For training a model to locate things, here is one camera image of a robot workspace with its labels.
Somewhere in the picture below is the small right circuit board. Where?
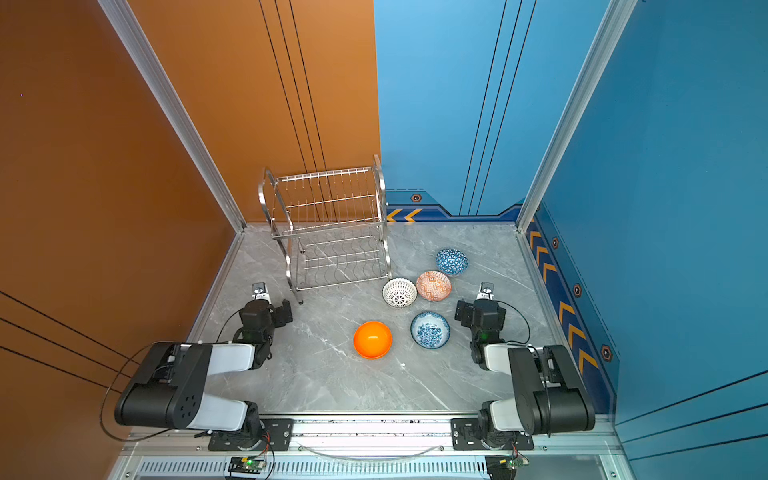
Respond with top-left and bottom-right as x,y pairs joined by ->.
499,455 -> 530,470

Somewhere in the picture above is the white brown patterned bowl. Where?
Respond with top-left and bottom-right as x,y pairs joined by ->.
382,278 -> 418,308

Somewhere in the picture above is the green circuit board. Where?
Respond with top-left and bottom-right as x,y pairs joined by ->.
226,456 -> 268,479

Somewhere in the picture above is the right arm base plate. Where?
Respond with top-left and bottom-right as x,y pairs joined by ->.
450,418 -> 535,451

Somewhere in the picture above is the red patterned ceramic bowl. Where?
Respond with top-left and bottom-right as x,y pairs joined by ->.
416,271 -> 452,302

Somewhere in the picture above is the aluminium front rail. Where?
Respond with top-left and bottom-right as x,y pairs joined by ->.
109,413 -> 634,479

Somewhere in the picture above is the steel two-tier dish rack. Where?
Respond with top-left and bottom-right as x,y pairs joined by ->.
258,155 -> 393,303

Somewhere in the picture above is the dark blue patterned bowl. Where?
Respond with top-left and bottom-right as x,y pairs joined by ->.
435,248 -> 469,277

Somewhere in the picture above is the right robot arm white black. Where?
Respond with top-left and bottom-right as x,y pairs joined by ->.
454,297 -> 596,448

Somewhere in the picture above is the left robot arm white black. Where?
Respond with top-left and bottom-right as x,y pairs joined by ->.
114,297 -> 293,450

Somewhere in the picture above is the blue white floral bowl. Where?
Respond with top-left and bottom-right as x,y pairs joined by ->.
410,311 -> 450,350

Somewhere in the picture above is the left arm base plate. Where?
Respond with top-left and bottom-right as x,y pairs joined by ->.
208,418 -> 294,453

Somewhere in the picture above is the orange plastic bowl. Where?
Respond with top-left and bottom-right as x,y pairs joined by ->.
353,321 -> 393,360

